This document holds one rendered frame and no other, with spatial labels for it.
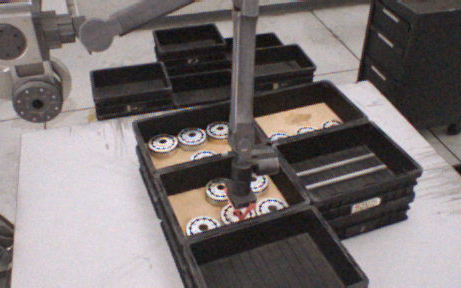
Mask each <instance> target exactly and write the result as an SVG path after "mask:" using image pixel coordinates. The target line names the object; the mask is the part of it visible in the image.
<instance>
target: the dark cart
mask: <svg viewBox="0 0 461 288"><path fill-rule="evenodd" d="M367 80H369V81H370V82H371V83H372V84H373V86H375V88H376V89H377V90H378V91H379V92H380V93H381V94H382V95H383V96H384V97H385V98H386V99H387V100H388V101H389V102H390V103H391V104H392V106H393V107H395V109H396V110H398V111H399V113H400V114H402V116H403V117H404V118H406V120H407V121H409V122H410V125H412V126H413V128H415V129H416V130H421V129H425V128H435V127H439V126H443V125H447V124H449V126H448V128H447V131H448V132H450V134H452V135H456V134H458V133H459V132H461V0H407V1H403V0H371V6H370V10H369V15H368V19H367V28H366V32H365V37H364V42H363V50H362V54H361V59H360V64H359V72H358V76H357V81H356V82H362V81H367Z"/></svg>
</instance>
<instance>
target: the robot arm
mask: <svg viewBox="0 0 461 288"><path fill-rule="evenodd" d="M196 1H198V0H141V1H140V2H137V3H134V4H133V5H131V6H130V7H126V8H124V9H123V10H119V11H117V12H115V13H114V14H111V15H109V17H110V19H108V20H107V21H104V20H103V19H101V18H97V17H94V18H90V19H86V16H79V17H77V16H71V13H65V14H58V15H56V10H52V11H45V12H41V5H40V1H32V9H31V15H32V19H33V24H34V29H35V32H36V35H37V38H38V45H39V49H40V52H41V55H42V61H49V60H50V49H61V48H62V44H66V43H73V42H76V40H75V36H76V38H78V39H79V41H80V42H81V43H82V45H83V46H84V47H85V48H86V50H87V51H88V53H89V54H90V55H92V52H95V53H100V52H103V51H105V50H107V49H109V47H110V46H111V45H112V42H113V39H114V37H115V36H116V35H119V37H122V36H125V35H127V34H129V33H130V32H134V30H137V29H140V28H141V27H143V26H145V25H148V24H150V23H152V22H155V21H156V20H158V19H159V18H163V17H165V16H166V15H168V14H171V13H173V12H175V11H178V10H180V9H181V8H183V7H186V6H188V5H190V4H193V3H195V2H196ZM232 2H233V6H232V21H233V53H232V79H231V114H230V118H229V128H227V143H228V145H229V146H230V147H231V153H232V154H233V155H234V159H233V160H232V168H231V179H228V180H225V181H224V185H226V187H227V188H223V190H224V192H225V193H226V195H227V198H228V199H229V201H230V202H231V206H232V207H233V209H234V212H235V213H236V215H237V216H238V220H244V219H245V217H246V216H247V215H248V213H249V212H251V211H252V209H254V208H255V206H256V202H257V197H256V196H255V193H254V192H253V191H252V188H251V182H252V169H253V171H254V173H255V175H256V176H257V177H259V176H264V175H269V174H278V172H279V161H278V158H277V153H276V152H274V151H273V150H271V149H264V150H256V149H254V150H253V148H254V141H255V132H254V117H253V93H254V73H255V34H256V24H257V21H258V15H259V0H232ZM246 208H247V209H246ZM240 209H246V210H245V213H244V214H243V216H241V215H240V213H239V211H240Z"/></svg>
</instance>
